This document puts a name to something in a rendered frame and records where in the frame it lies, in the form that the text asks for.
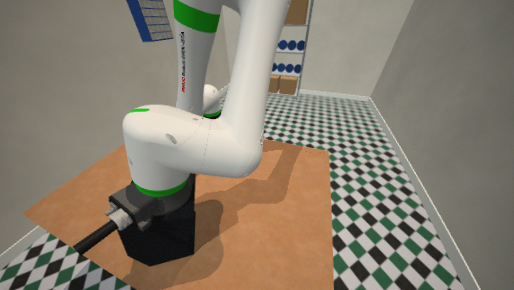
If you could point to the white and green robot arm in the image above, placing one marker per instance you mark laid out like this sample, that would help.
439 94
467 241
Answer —
163 141

